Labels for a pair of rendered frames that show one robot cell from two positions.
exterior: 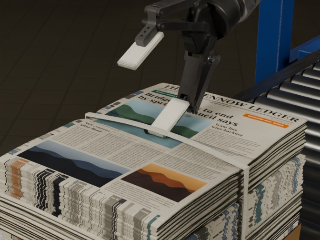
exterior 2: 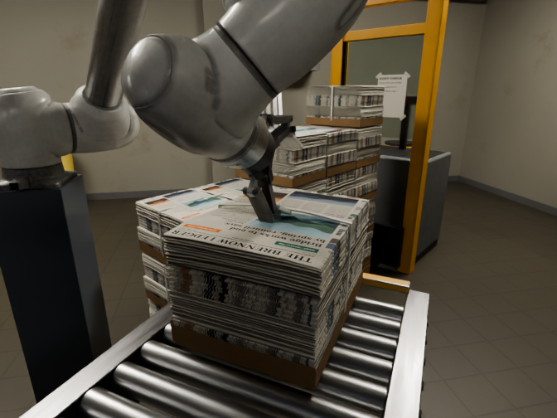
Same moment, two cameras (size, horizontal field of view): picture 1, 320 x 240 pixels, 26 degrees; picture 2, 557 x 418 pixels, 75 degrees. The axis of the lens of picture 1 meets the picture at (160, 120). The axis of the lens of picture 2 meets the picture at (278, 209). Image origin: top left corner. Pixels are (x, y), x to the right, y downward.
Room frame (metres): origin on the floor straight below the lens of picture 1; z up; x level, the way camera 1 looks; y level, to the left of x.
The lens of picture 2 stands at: (1.57, -0.17, 1.27)
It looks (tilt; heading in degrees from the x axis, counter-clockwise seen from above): 18 degrees down; 166
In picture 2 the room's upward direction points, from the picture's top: straight up
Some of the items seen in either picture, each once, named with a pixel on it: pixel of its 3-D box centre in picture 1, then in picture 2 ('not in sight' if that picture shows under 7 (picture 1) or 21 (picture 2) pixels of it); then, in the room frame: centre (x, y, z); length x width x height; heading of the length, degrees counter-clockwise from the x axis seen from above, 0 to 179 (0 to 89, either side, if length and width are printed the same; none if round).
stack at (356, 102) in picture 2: not in sight; (340, 189); (-0.56, 0.78, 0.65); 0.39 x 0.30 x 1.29; 34
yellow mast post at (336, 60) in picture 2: not in sight; (336, 136); (-1.07, 0.95, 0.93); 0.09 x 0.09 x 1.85; 34
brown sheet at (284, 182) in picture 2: not in sight; (280, 172); (-0.22, 0.29, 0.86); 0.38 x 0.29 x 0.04; 36
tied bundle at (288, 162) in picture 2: not in sight; (280, 156); (-0.22, 0.29, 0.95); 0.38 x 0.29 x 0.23; 36
